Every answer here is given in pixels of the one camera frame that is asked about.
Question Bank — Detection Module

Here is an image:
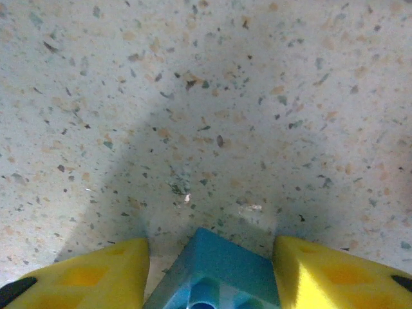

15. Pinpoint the blue lego brick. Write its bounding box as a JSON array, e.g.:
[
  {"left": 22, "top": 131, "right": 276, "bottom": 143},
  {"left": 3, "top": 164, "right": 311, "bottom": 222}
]
[{"left": 143, "top": 227, "right": 283, "bottom": 309}]

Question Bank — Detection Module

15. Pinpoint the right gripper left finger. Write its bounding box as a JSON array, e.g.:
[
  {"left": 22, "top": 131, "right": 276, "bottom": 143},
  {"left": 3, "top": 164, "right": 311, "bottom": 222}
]
[{"left": 0, "top": 237, "right": 151, "bottom": 309}]

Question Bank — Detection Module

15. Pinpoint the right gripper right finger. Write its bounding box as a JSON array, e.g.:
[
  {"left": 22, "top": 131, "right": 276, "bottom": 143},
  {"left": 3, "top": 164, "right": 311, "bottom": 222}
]
[{"left": 272, "top": 235, "right": 412, "bottom": 309}]

